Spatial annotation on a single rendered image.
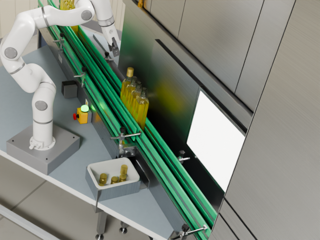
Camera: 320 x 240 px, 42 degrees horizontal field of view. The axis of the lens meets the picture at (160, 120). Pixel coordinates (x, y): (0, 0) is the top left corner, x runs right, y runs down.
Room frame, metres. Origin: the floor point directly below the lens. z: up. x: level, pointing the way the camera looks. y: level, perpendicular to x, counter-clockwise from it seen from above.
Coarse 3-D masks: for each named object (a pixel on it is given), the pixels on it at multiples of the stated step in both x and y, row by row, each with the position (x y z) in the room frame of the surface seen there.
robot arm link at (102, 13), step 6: (78, 0) 1.72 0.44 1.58; (90, 0) 1.73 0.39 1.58; (96, 0) 1.72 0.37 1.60; (102, 0) 1.72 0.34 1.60; (108, 0) 1.75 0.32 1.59; (96, 6) 1.72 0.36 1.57; (102, 6) 1.72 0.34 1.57; (108, 6) 1.74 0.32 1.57; (96, 12) 1.73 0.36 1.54; (102, 12) 1.73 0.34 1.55; (108, 12) 1.74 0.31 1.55; (102, 18) 1.73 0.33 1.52; (108, 18) 1.74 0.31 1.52
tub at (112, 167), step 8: (112, 160) 1.59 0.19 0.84; (120, 160) 1.62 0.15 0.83; (128, 160) 1.62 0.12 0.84; (88, 168) 1.50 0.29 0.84; (96, 168) 1.54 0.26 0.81; (104, 168) 1.57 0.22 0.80; (112, 168) 1.59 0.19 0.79; (120, 168) 1.61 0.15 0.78; (128, 168) 1.60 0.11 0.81; (96, 176) 1.53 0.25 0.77; (112, 176) 1.56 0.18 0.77; (128, 176) 1.58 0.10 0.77; (136, 176) 1.53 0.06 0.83; (96, 184) 1.41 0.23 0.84; (104, 184) 1.49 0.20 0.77; (112, 184) 1.43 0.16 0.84; (120, 184) 1.44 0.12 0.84
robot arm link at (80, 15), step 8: (80, 0) 1.71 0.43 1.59; (88, 0) 1.72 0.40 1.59; (48, 8) 1.66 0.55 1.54; (80, 8) 1.65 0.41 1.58; (88, 8) 1.66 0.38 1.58; (48, 16) 1.64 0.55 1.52; (56, 16) 1.63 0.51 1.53; (64, 16) 1.63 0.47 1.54; (72, 16) 1.63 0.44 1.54; (80, 16) 1.64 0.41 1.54; (88, 16) 1.65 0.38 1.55; (48, 24) 1.64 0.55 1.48; (56, 24) 1.66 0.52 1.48; (64, 24) 1.64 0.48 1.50; (72, 24) 1.64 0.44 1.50
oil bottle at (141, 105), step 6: (138, 96) 1.84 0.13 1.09; (138, 102) 1.82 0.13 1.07; (144, 102) 1.82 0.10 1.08; (138, 108) 1.81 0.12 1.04; (144, 108) 1.82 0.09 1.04; (138, 114) 1.80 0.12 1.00; (144, 114) 1.82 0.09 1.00; (138, 120) 1.81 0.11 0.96; (144, 120) 1.83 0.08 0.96; (144, 126) 1.83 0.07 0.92
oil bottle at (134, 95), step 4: (132, 92) 1.88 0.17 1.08; (136, 92) 1.87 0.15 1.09; (140, 92) 1.88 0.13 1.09; (132, 96) 1.87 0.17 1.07; (136, 96) 1.86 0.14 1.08; (132, 100) 1.86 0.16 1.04; (132, 104) 1.85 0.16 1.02; (132, 108) 1.85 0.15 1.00; (132, 112) 1.85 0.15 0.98; (132, 116) 1.85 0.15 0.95
